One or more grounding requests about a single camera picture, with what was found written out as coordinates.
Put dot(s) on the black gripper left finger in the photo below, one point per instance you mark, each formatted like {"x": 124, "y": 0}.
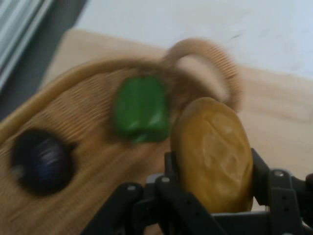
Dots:
{"x": 151, "y": 208}

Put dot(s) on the silver metal wall rail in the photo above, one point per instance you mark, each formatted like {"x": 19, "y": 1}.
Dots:
{"x": 17, "y": 27}

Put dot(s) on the purple onion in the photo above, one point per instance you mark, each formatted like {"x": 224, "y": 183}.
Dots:
{"x": 44, "y": 164}

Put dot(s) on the yellow-brown bread roll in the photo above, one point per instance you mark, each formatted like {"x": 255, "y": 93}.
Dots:
{"x": 215, "y": 156}

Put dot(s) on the green bell pepper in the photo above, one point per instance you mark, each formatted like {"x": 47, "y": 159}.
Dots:
{"x": 140, "y": 107}

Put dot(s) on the woven wicker basket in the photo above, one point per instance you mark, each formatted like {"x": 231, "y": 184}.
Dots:
{"x": 80, "y": 98}

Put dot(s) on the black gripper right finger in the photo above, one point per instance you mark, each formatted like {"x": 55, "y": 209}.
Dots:
{"x": 286, "y": 200}

